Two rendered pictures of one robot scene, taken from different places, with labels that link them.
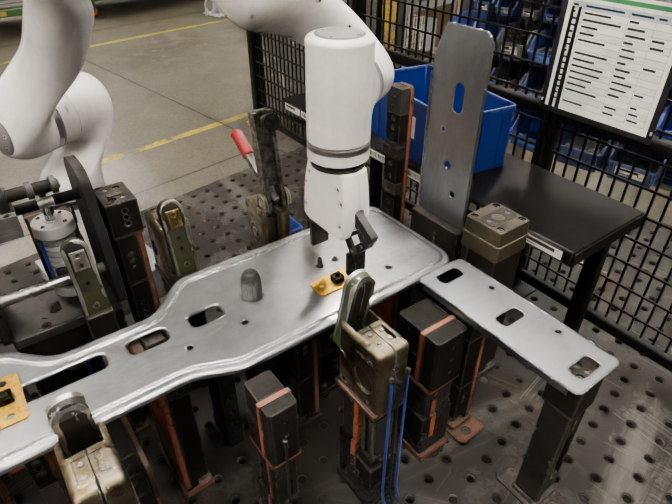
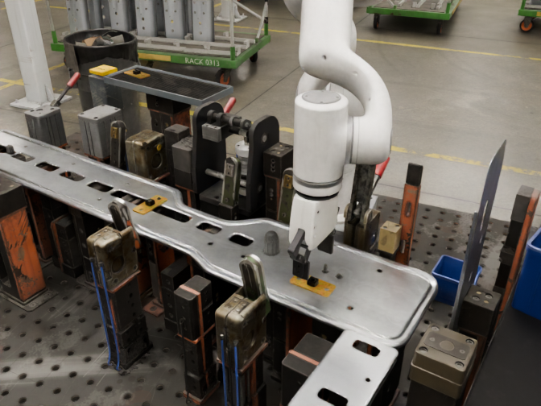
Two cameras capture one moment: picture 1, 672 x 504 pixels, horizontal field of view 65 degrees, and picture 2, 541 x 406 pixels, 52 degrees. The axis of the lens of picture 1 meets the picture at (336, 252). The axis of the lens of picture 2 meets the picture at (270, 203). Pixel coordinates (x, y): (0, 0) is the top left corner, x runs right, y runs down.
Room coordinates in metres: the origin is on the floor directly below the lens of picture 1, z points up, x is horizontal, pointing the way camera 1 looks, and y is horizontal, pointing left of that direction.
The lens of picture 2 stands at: (0.28, -0.75, 1.67)
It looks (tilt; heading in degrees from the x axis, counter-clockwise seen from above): 31 degrees down; 69
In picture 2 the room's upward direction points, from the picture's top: straight up
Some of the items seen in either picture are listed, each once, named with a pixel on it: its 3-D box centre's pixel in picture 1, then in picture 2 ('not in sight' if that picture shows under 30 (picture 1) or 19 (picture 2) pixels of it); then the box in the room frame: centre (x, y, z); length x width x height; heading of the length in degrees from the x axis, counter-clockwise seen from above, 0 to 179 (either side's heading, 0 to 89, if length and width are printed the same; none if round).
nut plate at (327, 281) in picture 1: (337, 278); (312, 282); (0.65, 0.00, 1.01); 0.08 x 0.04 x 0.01; 126
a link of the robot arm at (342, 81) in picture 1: (340, 86); (322, 134); (0.66, -0.01, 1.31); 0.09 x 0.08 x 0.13; 153
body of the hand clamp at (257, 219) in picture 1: (273, 275); (356, 277); (0.83, 0.12, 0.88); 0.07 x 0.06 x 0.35; 36
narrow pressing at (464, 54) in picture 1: (450, 132); (476, 245); (0.84, -0.19, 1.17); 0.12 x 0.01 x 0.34; 36
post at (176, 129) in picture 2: not in sight; (183, 192); (0.54, 0.61, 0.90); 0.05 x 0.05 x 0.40; 36
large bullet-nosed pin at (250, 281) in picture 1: (251, 286); (271, 244); (0.62, 0.13, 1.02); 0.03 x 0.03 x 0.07
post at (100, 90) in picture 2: not in sight; (114, 140); (0.40, 1.00, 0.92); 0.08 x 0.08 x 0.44; 36
